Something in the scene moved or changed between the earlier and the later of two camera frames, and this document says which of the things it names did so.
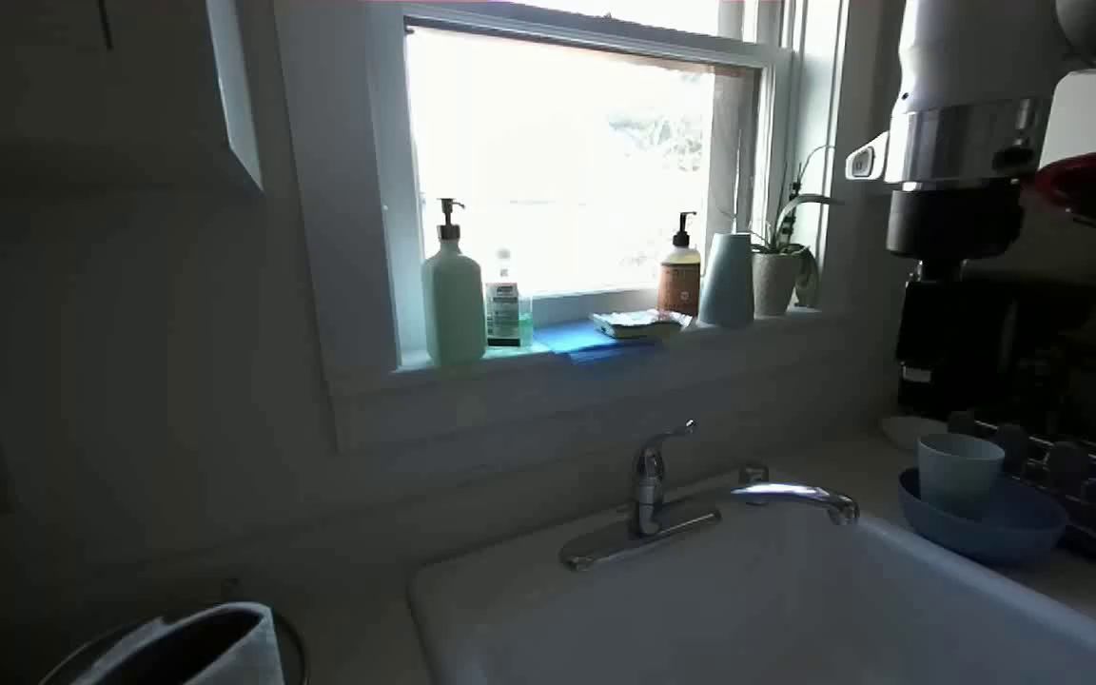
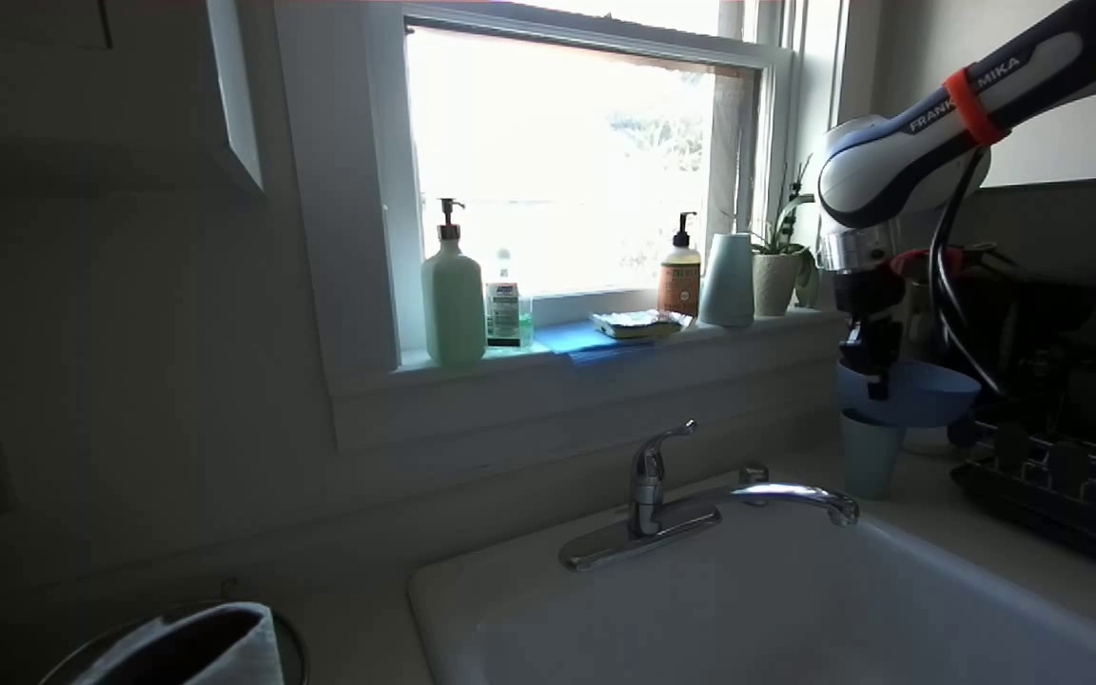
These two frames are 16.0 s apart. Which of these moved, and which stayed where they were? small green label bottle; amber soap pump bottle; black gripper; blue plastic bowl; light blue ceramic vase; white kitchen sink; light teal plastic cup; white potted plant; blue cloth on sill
Moved: black gripper; light teal plastic cup; blue plastic bowl
Stayed: blue cloth on sill; small green label bottle; light blue ceramic vase; white potted plant; white kitchen sink; amber soap pump bottle
